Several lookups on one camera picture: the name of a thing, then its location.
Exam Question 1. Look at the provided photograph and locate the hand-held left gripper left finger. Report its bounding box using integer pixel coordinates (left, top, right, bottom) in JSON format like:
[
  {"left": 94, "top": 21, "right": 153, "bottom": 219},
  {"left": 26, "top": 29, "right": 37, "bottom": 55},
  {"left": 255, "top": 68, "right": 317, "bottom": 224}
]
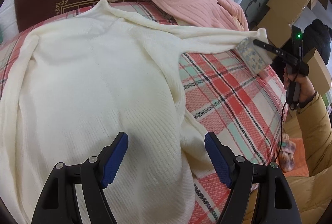
[{"left": 31, "top": 132, "right": 129, "bottom": 224}]

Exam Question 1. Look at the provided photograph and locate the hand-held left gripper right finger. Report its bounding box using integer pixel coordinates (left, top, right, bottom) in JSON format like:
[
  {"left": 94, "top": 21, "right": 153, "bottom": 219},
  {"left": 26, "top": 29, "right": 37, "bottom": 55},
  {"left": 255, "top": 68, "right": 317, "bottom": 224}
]
[{"left": 204, "top": 132, "right": 301, "bottom": 224}]

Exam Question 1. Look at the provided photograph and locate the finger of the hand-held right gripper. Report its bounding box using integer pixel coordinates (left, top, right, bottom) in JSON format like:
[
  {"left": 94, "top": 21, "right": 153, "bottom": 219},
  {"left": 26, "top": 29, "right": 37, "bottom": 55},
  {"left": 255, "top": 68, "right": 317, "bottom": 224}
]
[{"left": 253, "top": 39, "right": 299, "bottom": 64}]

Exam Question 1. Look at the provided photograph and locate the cream knitted sweater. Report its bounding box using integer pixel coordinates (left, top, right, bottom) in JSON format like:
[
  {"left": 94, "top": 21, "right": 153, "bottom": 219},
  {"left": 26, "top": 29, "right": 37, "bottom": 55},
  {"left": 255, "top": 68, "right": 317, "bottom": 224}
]
[{"left": 0, "top": 0, "right": 273, "bottom": 224}]

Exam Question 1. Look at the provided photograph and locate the person's right forearm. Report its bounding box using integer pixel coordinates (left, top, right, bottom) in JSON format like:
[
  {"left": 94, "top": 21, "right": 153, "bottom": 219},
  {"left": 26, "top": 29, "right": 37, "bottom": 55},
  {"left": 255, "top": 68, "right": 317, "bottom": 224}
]
[{"left": 296, "top": 92, "right": 332, "bottom": 178}]

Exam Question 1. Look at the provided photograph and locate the person's right hand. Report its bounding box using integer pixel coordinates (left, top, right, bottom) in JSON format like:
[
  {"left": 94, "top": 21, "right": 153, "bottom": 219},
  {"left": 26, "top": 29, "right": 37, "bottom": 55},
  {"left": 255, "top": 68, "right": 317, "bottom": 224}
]
[{"left": 283, "top": 68, "right": 315, "bottom": 110}]

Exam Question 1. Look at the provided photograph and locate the dark clothing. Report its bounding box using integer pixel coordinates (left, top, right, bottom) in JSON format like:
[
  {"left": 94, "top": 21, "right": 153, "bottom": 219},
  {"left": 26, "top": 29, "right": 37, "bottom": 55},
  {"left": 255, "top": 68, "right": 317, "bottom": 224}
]
[{"left": 303, "top": 19, "right": 332, "bottom": 66}]

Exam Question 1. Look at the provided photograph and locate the red plaid blanket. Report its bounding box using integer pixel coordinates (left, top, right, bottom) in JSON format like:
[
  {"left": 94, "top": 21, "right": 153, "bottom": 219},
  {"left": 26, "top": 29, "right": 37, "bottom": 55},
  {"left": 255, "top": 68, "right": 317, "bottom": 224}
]
[{"left": 0, "top": 0, "right": 288, "bottom": 224}]

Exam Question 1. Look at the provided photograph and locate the multicoloured knitted item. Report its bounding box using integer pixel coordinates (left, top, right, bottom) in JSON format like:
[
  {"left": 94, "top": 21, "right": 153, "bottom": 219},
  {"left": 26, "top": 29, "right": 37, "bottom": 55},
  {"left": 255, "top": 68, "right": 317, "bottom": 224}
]
[{"left": 276, "top": 133, "right": 296, "bottom": 173}]

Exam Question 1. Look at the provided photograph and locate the orange cloth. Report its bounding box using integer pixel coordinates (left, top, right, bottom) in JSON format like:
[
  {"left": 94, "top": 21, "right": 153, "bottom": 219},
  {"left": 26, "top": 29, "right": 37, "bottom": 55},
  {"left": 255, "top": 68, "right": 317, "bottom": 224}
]
[{"left": 290, "top": 138, "right": 309, "bottom": 178}]

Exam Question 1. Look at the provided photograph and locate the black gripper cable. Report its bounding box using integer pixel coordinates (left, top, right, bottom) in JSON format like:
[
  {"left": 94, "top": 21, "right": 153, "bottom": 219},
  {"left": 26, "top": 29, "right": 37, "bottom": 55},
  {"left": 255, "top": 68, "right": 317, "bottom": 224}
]
[{"left": 275, "top": 101, "right": 289, "bottom": 162}]

